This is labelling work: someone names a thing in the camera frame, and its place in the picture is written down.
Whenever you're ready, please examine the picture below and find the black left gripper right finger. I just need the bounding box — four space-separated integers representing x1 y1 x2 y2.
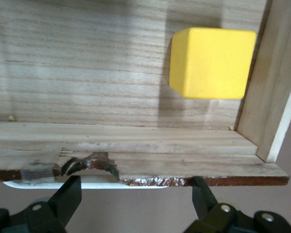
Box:
185 176 239 233

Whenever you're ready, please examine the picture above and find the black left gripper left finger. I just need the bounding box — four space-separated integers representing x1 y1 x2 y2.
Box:
11 176 83 233

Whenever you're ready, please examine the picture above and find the white drawer handle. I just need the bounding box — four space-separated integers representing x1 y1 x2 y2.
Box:
2 174 169 190

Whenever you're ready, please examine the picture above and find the yellow cube block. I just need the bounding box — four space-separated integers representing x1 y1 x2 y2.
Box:
169 27 257 100

